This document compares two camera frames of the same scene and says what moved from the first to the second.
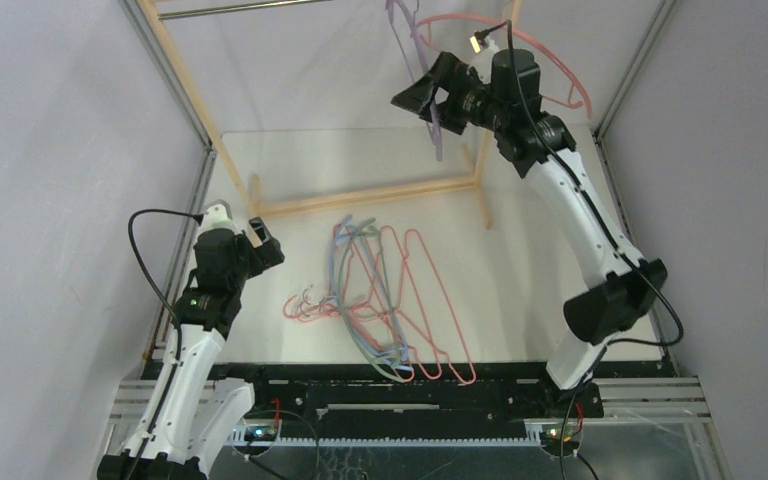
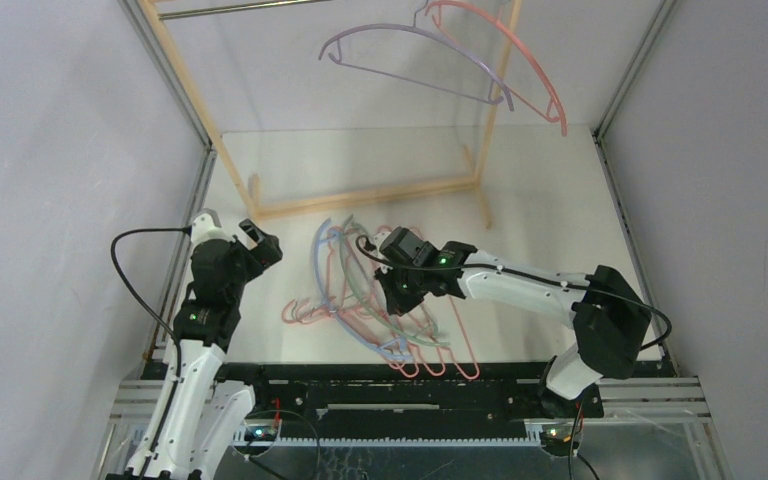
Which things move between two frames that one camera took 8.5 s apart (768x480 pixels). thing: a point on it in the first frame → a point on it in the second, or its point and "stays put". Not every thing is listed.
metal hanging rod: (235, 8) stays put
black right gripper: (445, 100) → (396, 292)
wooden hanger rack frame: (477, 184) stays put
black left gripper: (265, 255) stays put
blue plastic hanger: (386, 303) → (348, 333)
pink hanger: (537, 43) → (551, 116)
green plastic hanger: (345, 319) → (374, 312)
